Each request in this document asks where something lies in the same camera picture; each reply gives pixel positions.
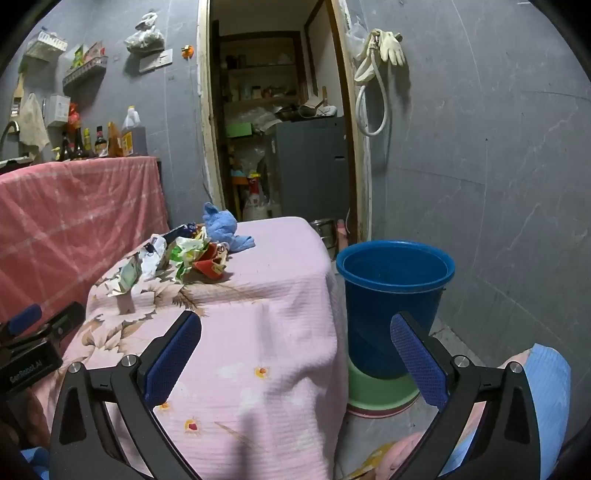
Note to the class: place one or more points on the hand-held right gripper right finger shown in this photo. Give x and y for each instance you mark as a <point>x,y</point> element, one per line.
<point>418,360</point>

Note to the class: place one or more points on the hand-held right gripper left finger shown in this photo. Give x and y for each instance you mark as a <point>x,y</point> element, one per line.
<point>175,355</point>

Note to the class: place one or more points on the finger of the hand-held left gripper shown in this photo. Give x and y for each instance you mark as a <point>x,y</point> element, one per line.
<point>25,317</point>
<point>67,318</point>

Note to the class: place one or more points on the blue plastic bucket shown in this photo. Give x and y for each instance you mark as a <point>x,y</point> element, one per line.
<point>392,323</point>

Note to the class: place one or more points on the green plastic basin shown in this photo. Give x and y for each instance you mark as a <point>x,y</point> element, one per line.
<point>369,392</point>

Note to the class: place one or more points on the pink plastic basin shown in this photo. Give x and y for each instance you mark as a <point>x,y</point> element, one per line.
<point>374,412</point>

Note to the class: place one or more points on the yellow green crumpled wrapper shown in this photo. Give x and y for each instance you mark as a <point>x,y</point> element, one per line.
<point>124,277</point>

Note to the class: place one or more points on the red torn carton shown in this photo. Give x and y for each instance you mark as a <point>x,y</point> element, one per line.
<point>207,266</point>

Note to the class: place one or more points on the pink cloth covered table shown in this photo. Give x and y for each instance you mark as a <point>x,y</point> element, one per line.
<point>268,323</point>

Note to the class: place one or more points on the pink plaid cloth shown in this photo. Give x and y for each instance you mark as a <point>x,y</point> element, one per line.
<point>69,217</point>

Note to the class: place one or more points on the green white crumpled wrapper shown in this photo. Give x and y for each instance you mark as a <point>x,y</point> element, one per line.
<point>184,251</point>

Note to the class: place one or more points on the dark blue wrapper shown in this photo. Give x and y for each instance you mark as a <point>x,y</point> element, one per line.
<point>182,229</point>

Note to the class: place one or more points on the person's blue pink clothing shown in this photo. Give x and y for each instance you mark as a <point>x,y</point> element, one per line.
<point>549,392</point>

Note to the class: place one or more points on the blue rag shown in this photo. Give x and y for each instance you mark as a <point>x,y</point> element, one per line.
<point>221,226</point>

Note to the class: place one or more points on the steel pot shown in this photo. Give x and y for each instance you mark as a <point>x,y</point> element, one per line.
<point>323,230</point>

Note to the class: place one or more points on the white rice sack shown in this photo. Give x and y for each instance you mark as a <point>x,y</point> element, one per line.
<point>254,203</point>

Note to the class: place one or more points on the yellow sauce bottle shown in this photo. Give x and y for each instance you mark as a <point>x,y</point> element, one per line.
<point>89,145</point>

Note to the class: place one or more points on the dark sauce bottle red label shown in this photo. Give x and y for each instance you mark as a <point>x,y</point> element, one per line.
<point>100,145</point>

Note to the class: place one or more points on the orange seasoning packet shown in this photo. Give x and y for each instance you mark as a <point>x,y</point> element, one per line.
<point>114,141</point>

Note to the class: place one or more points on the hanging beige towel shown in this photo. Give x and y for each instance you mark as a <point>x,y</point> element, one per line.
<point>32,120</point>

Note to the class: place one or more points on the red plastic bag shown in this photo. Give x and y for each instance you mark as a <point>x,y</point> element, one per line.
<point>74,117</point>

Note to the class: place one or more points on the grey refrigerator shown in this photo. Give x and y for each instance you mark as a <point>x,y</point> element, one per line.
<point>309,170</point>

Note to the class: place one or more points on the hanging wooden brush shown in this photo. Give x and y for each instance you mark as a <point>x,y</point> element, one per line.
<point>18,92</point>

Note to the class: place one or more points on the green box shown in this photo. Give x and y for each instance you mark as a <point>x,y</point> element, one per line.
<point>240,130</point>

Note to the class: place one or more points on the black wok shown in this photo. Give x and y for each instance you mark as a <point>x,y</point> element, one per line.
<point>291,113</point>

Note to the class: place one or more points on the wooden shelf unit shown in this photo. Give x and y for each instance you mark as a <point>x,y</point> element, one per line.
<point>258,99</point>

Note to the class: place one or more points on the hanging clear plastic bag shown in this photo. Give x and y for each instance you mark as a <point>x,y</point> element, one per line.
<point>145,39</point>

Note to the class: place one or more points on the cream rubber gloves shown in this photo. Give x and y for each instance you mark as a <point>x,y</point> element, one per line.
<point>392,48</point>

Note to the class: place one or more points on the wooden door frame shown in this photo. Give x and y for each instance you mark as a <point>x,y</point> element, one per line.
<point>210,152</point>

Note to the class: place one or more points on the white wall box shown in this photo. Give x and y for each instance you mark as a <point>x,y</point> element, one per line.
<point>57,110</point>

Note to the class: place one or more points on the wall rack with packets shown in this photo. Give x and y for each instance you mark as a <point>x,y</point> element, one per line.
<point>85,71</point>

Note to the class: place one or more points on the wall switch panel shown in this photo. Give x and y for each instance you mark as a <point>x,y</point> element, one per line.
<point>156,61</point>

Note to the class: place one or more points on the orange wall hook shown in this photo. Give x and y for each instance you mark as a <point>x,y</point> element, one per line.
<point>187,51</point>

